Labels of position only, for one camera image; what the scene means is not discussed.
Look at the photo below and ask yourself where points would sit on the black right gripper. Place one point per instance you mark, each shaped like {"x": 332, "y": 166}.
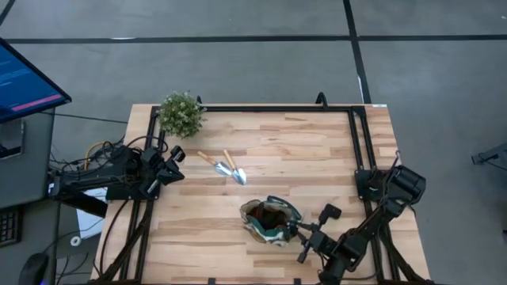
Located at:
{"x": 322, "y": 243}

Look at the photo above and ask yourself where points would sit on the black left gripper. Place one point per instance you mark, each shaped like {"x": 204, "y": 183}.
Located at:
{"x": 152, "y": 168}

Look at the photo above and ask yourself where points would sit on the cream green-trimmed gardening bag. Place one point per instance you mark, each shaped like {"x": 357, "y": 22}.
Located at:
{"x": 246, "y": 213}

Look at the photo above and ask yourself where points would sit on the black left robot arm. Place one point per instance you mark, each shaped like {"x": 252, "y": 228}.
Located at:
{"x": 91, "y": 180}

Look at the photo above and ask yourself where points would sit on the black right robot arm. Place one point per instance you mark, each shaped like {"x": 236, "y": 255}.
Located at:
{"x": 396, "y": 190}

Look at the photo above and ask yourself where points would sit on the green potted plant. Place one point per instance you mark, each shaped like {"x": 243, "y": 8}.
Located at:
{"x": 181, "y": 115}

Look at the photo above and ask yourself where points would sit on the black table clamp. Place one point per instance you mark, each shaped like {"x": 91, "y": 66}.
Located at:
{"x": 199, "y": 99}
{"x": 321, "y": 99}

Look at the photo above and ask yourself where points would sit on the white paper sheet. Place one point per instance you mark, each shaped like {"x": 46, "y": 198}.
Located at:
{"x": 89, "y": 225}

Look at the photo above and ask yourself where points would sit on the white tape roll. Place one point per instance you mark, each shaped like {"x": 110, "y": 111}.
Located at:
{"x": 71, "y": 240}

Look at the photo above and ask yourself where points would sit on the blue-screen computer monitor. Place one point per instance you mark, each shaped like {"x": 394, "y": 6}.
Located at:
{"x": 24, "y": 87}

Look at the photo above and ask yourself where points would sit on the black computer mouse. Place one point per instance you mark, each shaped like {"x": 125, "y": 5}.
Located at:
{"x": 33, "y": 269}

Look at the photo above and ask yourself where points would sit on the black keyboard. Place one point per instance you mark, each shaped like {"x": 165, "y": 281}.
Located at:
{"x": 10, "y": 225}

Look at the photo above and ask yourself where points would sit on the black floor stand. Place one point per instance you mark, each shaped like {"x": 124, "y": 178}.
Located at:
{"x": 491, "y": 156}

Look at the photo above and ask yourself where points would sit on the black aluminium table frame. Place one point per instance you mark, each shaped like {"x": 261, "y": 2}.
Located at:
{"x": 277, "y": 108}

